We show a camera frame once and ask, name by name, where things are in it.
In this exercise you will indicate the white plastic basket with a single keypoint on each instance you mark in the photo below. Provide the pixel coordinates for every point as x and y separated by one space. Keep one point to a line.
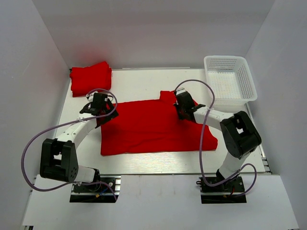
231 81

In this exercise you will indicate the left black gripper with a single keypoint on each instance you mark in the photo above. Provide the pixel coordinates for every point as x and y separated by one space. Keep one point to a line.
114 114

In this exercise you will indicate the folded red t shirt stack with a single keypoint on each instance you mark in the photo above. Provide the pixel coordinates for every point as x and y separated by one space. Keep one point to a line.
86 79

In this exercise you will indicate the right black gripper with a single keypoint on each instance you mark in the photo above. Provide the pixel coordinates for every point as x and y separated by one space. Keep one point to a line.
181 116

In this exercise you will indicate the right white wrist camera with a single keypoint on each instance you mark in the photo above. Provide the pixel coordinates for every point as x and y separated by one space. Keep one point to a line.
179 91

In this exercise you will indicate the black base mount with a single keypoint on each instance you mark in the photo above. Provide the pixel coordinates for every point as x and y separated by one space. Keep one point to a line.
223 194
98 193

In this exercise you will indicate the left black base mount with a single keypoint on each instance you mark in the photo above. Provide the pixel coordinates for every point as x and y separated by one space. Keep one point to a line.
98 193

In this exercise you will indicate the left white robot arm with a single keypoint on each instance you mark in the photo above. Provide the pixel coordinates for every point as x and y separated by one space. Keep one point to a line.
58 156

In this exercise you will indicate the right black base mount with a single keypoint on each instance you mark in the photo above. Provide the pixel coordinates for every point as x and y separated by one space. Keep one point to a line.
223 194

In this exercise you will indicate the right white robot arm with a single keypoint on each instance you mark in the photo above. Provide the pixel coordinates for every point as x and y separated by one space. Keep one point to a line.
240 135

